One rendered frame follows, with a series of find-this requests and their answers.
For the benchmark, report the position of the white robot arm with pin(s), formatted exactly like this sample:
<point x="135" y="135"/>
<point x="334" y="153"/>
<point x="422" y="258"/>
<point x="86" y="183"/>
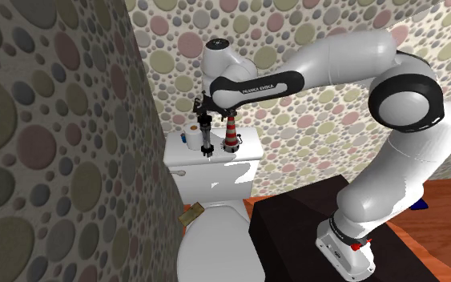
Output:
<point x="397" y="175"/>

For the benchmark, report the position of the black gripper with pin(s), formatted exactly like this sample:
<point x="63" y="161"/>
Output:
<point x="205" y="129"/>

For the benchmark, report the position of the dark robot stand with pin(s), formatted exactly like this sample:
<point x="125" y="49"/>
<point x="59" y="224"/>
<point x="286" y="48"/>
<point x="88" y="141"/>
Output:
<point x="287" y="234"/>

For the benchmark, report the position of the white toilet paper roll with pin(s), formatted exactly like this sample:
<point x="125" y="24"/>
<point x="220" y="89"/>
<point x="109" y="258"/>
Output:
<point x="194" y="137"/>

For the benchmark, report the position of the tan flat box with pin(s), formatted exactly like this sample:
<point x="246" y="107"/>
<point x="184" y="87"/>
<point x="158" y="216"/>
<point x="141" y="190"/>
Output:
<point x="191" y="214"/>

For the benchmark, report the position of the small blue object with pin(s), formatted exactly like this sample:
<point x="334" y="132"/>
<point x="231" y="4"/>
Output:
<point x="183" y="138"/>

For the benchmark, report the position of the dark blue floor object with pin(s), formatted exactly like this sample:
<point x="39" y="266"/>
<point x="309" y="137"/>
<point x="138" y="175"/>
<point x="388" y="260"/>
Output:
<point x="419" y="204"/>

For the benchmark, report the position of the red white striped cone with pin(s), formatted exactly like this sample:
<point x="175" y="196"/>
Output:
<point x="231" y="134"/>

